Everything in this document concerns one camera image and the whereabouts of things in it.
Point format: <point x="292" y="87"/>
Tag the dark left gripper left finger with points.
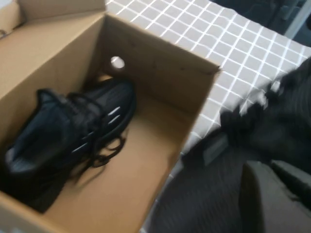
<point x="262" y="206"/>

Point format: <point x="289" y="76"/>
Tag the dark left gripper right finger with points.
<point x="298" y="182"/>

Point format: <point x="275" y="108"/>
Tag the black knit sneaker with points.
<point x="206" y="199"/>
<point x="48" y="133"/>

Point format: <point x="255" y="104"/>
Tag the brown cardboard shoe box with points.
<point x="145" y="145"/>

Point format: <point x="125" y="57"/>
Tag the grey white checked tablecloth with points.
<point x="218" y="36"/>

